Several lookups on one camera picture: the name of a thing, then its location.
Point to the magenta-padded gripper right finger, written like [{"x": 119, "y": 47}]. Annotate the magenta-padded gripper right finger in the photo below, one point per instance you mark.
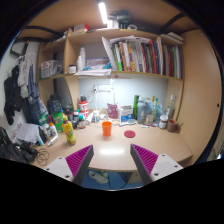
[{"x": 146, "y": 160}]

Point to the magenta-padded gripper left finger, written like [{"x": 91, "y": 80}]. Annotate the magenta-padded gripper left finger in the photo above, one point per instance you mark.
[{"x": 78, "y": 160}]

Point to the yellow labelled tea drink bottle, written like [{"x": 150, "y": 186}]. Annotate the yellow labelled tea drink bottle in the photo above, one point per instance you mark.
[{"x": 69, "y": 131}]

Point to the grey shoe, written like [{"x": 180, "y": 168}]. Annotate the grey shoe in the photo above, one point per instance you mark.
[{"x": 98, "y": 176}]

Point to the flat round red coaster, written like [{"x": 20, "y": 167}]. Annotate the flat round red coaster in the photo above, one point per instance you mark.
[{"x": 129, "y": 134}]

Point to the silver metal bottle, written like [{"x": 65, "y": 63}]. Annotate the silver metal bottle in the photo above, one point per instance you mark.
[{"x": 52, "y": 140}]

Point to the white and red marker pen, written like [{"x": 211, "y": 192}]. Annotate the white and red marker pen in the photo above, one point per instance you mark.
[{"x": 148, "y": 126}]

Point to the dark bottle green cap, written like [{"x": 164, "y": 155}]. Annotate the dark bottle green cap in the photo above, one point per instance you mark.
[{"x": 81, "y": 122}]

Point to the white bottle orange cap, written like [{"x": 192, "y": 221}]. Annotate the white bottle orange cap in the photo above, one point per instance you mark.
[{"x": 53, "y": 130}]

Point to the dark spread jar white lid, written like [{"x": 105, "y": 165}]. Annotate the dark spread jar white lid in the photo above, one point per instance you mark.
[{"x": 163, "y": 122}]

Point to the light blue hand mirror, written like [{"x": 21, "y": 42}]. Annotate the light blue hand mirror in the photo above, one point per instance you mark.
[{"x": 128, "y": 122}]

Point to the orange plastic cup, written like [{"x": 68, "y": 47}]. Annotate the orange plastic cup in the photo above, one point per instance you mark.
[{"x": 106, "y": 129}]

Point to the brown ceramic mug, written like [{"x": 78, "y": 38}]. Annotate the brown ceramic mug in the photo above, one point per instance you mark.
[{"x": 172, "y": 126}]

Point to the green translucent jar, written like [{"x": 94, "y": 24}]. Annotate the green translucent jar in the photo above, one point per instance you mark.
[{"x": 58, "y": 121}]

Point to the black slim bottle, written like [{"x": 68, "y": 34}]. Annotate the black slim bottle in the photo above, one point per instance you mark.
[{"x": 42, "y": 135}]

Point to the white bottle blue label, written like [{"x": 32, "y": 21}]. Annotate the white bottle blue label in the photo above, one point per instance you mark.
[{"x": 96, "y": 116}]

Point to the grey shaker bottle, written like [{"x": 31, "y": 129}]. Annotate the grey shaker bottle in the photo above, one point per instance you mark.
[{"x": 141, "y": 113}]

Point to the red and white canister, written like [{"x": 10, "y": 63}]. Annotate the red and white canister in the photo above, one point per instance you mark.
[{"x": 83, "y": 108}]

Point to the tall green box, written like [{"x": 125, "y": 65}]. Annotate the tall green box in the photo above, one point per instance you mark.
[{"x": 136, "y": 106}]

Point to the white paper sheet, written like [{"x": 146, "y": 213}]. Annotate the white paper sheet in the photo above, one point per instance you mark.
[{"x": 28, "y": 132}]

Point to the clear glass bottle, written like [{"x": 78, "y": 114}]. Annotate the clear glass bottle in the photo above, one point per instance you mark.
[{"x": 171, "y": 108}]

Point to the magenta foil pouch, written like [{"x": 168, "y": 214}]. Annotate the magenta foil pouch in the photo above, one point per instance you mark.
[{"x": 112, "y": 111}]

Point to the large black jar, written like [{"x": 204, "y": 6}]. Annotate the large black jar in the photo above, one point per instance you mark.
[{"x": 54, "y": 104}]

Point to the black headphones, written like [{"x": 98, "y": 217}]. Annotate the black headphones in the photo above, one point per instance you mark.
[{"x": 16, "y": 150}]

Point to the hanging clothes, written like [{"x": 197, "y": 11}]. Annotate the hanging clothes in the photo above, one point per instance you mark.
[{"x": 20, "y": 86}]

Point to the ceiling light tube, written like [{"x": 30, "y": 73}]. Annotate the ceiling light tube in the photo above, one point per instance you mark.
[{"x": 103, "y": 12}]

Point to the white wall power outlet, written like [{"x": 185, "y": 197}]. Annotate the white wall power outlet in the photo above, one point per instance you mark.
[{"x": 102, "y": 88}]

